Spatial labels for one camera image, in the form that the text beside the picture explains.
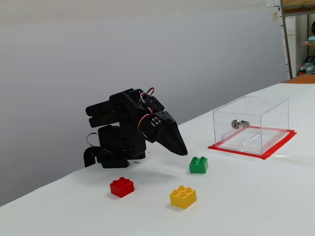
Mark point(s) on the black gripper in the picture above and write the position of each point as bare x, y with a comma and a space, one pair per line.
168, 125

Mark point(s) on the yellow lego brick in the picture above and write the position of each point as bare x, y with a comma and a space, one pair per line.
183, 199

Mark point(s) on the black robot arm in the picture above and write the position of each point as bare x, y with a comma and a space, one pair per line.
130, 137

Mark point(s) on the green lego brick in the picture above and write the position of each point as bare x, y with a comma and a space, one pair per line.
198, 166

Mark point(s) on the red lego brick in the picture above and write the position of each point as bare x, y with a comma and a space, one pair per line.
121, 188

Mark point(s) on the transparent plastic box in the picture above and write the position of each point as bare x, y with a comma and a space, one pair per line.
270, 115

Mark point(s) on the red tape square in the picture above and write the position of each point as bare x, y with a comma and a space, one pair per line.
236, 151

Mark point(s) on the silver cam lock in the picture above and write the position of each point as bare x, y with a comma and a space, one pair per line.
235, 124

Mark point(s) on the black table clamp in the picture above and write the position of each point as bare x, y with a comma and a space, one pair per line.
88, 157

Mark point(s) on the brown wooden table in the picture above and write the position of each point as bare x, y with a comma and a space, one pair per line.
305, 79

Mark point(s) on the red capped bottle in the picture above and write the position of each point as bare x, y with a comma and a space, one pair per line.
302, 71

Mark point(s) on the metal shelf rack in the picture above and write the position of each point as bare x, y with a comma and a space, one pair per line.
287, 49

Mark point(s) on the white cabinet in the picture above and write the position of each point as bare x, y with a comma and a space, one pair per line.
294, 49

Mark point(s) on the clear plastic bag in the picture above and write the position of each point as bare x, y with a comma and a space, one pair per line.
310, 67

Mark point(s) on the yellowish paper note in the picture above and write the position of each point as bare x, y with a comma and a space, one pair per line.
275, 16

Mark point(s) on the white label strip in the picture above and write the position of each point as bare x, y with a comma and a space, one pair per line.
280, 18

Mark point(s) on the wooden shelf board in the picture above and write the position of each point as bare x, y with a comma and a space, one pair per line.
307, 44

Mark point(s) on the white paper label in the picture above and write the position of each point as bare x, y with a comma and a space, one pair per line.
269, 2

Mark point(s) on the teal object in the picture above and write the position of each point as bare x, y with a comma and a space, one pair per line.
312, 39

